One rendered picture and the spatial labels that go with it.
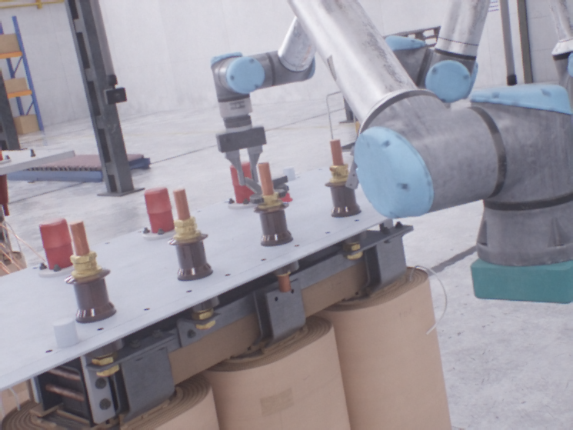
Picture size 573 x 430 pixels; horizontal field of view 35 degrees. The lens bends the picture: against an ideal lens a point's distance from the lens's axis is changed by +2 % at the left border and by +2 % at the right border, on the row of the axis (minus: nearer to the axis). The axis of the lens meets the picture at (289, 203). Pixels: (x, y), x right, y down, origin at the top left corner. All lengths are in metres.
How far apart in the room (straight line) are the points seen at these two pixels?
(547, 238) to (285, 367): 1.02
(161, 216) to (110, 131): 9.40
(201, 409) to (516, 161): 1.05
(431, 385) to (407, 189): 1.50
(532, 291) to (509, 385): 3.12
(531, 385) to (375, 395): 2.02
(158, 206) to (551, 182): 1.36
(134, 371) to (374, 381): 0.84
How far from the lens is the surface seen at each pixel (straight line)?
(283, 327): 2.33
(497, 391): 4.54
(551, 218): 1.47
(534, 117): 1.44
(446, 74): 1.91
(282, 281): 2.27
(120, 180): 12.00
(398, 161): 1.34
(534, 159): 1.44
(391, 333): 2.61
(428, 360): 2.76
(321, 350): 2.39
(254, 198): 2.21
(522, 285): 1.48
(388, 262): 2.62
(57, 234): 2.38
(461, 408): 4.40
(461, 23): 1.92
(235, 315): 2.28
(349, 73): 1.52
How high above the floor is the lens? 1.91
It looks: 12 degrees down
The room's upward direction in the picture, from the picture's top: 10 degrees counter-clockwise
